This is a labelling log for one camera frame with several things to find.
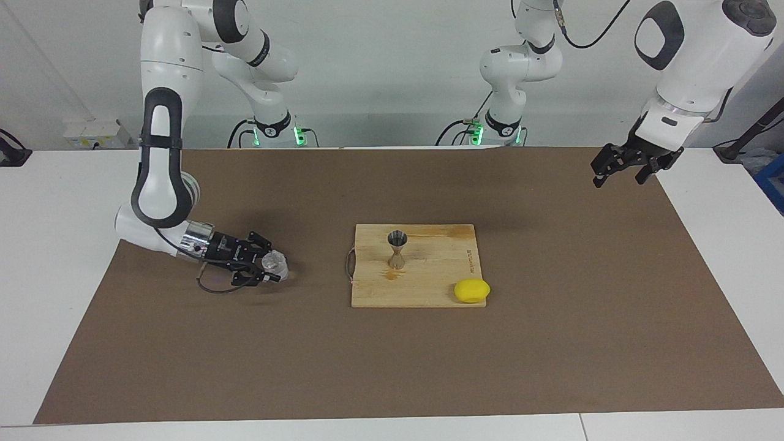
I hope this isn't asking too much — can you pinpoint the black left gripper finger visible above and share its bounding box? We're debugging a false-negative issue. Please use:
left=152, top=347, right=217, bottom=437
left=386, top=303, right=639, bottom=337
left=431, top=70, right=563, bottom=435
left=634, top=150, right=685, bottom=186
left=591, top=144, right=638, bottom=189

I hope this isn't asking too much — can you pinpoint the clear glass cup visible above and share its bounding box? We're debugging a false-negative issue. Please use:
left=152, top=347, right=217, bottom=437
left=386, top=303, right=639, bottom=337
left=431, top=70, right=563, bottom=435
left=260, top=250, right=290, bottom=282

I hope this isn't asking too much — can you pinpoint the dark-based glass cup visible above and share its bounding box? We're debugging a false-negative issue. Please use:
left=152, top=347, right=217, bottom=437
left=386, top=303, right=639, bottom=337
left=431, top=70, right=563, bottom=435
left=388, top=230, right=409, bottom=270

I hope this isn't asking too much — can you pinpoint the black stand leg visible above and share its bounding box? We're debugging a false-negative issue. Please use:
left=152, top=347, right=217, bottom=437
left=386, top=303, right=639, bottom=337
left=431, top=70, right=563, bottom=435
left=714, top=98, right=784, bottom=163

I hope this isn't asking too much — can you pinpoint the brown table mat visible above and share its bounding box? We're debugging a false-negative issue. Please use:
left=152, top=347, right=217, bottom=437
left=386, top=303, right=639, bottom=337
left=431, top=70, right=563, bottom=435
left=34, top=147, right=784, bottom=424

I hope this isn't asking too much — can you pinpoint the crumpled clear plastic bag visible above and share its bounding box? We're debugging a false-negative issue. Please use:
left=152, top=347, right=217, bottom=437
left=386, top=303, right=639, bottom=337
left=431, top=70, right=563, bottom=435
left=741, top=148, right=775, bottom=177

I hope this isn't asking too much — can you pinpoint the blue box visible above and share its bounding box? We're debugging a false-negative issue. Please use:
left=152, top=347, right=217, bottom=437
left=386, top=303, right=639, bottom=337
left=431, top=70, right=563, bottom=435
left=755, top=153, right=784, bottom=215

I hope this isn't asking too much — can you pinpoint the wooden cutting board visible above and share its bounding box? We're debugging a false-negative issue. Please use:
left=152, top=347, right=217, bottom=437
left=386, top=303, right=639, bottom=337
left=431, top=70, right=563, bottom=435
left=346, top=224, right=488, bottom=308

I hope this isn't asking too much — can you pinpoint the white power strip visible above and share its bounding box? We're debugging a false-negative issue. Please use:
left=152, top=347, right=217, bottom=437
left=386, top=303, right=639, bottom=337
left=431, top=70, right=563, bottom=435
left=63, top=118, right=132, bottom=149

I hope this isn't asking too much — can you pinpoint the yellow lemon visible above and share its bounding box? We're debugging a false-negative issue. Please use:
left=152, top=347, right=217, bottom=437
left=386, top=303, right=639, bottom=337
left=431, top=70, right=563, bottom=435
left=454, top=279, right=491, bottom=304

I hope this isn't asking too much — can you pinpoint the black table clamp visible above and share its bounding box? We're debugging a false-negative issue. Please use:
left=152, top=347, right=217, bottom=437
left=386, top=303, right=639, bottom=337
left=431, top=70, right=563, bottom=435
left=0, top=129, right=32, bottom=167

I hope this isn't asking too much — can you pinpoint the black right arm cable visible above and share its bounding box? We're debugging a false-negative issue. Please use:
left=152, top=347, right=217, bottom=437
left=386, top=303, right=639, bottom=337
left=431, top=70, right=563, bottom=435
left=153, top=227, right=246, bottom=295

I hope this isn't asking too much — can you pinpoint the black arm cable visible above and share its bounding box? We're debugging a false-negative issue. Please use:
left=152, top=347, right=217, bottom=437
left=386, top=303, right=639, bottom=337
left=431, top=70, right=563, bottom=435
left=554, top=0, right=736, bottom=123
left=153, top=227, right=246, bottom=295

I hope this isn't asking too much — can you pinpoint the black base cable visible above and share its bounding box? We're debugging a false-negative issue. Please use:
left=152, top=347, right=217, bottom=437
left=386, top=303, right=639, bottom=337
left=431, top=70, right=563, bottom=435
left=227, top=118, right=255, bottom=148
left=435, top=92, right=494, bottom=146

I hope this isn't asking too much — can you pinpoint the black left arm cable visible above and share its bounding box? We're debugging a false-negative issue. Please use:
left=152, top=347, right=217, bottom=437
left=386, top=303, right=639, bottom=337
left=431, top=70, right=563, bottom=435
left=554, top=0, right=736, bottom=123

